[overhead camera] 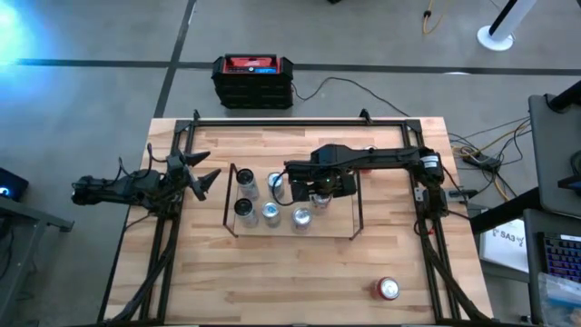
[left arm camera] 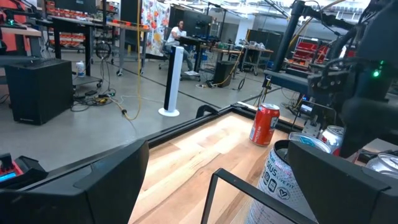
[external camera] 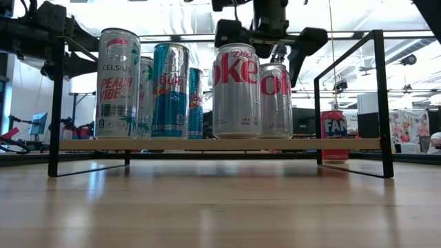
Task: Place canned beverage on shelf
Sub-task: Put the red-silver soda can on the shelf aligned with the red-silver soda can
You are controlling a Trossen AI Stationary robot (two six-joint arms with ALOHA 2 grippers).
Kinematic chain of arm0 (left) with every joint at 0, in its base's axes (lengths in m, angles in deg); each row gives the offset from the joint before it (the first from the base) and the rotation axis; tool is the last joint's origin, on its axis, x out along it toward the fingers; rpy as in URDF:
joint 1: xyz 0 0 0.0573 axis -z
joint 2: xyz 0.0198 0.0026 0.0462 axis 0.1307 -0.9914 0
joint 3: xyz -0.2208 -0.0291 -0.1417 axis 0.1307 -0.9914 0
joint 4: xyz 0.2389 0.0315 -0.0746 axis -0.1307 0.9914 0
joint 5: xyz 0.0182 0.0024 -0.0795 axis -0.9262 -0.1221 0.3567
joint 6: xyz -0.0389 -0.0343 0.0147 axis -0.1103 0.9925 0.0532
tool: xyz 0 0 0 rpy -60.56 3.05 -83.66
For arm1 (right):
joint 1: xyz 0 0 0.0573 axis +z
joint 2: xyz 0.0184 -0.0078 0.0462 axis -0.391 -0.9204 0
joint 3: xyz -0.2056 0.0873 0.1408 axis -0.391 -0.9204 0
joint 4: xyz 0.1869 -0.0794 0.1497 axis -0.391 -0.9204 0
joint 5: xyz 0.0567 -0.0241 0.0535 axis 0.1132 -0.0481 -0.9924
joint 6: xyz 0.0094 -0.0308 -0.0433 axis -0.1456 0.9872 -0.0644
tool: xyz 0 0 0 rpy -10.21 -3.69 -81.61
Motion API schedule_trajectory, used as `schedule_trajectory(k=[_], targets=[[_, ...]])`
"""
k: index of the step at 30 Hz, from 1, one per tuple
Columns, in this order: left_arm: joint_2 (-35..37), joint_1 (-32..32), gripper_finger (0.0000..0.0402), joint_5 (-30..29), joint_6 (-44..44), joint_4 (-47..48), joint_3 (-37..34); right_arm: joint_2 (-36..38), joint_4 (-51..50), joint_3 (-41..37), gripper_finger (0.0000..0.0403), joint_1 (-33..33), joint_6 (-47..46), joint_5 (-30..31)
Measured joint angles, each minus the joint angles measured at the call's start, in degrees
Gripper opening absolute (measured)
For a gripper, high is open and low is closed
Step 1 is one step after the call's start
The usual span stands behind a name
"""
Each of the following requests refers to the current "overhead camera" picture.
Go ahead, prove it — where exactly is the white Celsius can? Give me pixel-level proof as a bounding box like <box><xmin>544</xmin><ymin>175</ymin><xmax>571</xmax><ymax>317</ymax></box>
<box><xmin>232</xmin><ymin>198</ymin><xmax>260</xmax><ymax>229</ymax></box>
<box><xmin>235</xmin><ymin>168</ymin><xmax>261</xmax><ymax>203</ymax></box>

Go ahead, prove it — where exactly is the grey side table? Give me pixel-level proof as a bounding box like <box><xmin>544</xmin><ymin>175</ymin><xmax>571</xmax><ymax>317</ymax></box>
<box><xmin>527</xmin><ymin>79</ymin><xmax>581</xmax><ymax>219</ymax></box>

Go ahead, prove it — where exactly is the black power cable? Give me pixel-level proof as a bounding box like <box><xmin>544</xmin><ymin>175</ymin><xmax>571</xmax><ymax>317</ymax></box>
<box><xmin>290</xmin><ymin>75</ymin><xmax>412</xmax><ymax>119</ymax></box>

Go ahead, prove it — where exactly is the black aluminium table frame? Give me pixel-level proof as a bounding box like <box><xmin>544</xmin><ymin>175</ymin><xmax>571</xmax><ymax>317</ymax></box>
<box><xmin>97</xmin><ymin>107</ymin><xmax>494</xmax><ymax>327</ymax></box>

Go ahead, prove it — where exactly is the black device with blue light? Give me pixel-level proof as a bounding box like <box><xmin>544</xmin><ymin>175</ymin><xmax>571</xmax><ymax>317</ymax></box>
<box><xmin>0</xmin><ymin>166</ymin><xmax>29</xmax><ymax>203</ymax></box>

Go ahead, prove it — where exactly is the red black power station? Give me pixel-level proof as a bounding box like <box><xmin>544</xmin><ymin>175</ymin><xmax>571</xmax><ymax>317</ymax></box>
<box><xmin>211</xmin><ymin>53</ymin><xmax>295</xmax><ymax>110</ymax></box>

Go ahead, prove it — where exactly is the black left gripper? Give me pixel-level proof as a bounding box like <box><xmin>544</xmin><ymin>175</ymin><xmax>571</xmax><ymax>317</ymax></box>
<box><xmin>158</xmin><ymin>150</ymin><xmax>222</xmax><ymax>202</ymax></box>

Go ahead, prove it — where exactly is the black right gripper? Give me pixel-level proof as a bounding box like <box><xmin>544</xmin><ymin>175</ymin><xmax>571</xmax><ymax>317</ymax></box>
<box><xmin>283</xmin><ymin>159</ymin><xmax>359</xmax><ymax>203</ymax></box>

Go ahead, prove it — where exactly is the blue silver Red Bull can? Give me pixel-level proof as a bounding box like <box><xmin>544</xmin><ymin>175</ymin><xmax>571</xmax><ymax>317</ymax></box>
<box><xmin>266</xmin><ymin>171</ymin><xmax>286</xmax><ymax>200</ymax></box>
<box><xmin>261</xmin><ymin>201</ymin><xmax>282</xmax><ymax>228</ymax></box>

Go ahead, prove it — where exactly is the white stand with base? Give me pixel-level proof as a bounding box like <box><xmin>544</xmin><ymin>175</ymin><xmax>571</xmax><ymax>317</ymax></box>
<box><xmin>475</xmin><ymin>0</ymin><xmax>539</xmax><ymax>52</ymax></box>

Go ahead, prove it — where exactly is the red soda can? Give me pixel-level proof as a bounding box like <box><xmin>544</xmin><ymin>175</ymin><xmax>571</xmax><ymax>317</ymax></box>
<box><xmin>372</xmin><ymin>276</ymin><xmax>401</xmax><ymax>302</ymax></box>

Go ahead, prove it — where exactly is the black power strip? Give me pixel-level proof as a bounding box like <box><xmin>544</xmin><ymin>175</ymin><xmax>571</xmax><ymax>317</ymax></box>
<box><xmin>462</xmin><ymin>152</ymin><xmax>500</xmax><ymax>168</ymax></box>

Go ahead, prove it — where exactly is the yellow cable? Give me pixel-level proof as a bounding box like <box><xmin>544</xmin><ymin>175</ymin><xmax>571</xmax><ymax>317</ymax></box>
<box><xmin>420</xmin><ymin>0</ymin><xmax>450</xmax><ymax>35</ymax></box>
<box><xmin>451</xmin><ymin>118</ymin><xmax>532</xmax><ymax>203</ymax></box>

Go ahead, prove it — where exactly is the backlit keyboard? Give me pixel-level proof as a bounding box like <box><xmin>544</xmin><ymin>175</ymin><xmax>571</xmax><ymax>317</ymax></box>
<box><xmin>542</xmin><ymin>233</ymin><xmax>581</xmax><ymax>285</ymax></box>

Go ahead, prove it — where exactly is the wooden shelf black metal frame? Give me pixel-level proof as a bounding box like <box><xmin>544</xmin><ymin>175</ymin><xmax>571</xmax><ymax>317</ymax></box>
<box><xmin>222</xmin><ymin>163</ymin><xmax>367</xmax><ymax>242</ymax></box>

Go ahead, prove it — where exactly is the grey metal bench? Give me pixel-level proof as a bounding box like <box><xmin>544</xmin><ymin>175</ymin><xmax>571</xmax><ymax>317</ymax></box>
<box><xmin>0</xmin><ymin>194</ymin><xmax>76</xmax><ymax>327</ymax></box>

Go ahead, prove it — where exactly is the clear plastic bag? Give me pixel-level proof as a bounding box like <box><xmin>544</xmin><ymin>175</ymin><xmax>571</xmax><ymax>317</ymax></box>
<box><xmin>537</xmin><ymin>271</ymin><xmax>581</xmax><ymax>327</ymax></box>

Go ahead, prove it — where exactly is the white paper sheet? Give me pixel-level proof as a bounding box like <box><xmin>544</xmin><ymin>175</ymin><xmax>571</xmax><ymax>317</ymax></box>
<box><xmin>478</xmin><ymin>218</ymin><xmax>530</xmax><ymax>273</ymax></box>

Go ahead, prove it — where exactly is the silver Diet Coke can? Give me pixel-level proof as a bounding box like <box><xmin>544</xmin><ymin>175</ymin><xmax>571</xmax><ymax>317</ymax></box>
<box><xmin>309</xmin><ymin>193</ymin><xmax>332</xmax><ymax>211</ymax></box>
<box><xmin>291</xmin><ymin>206</ymin><xmax>313</xmax><ymax>233</ymax></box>

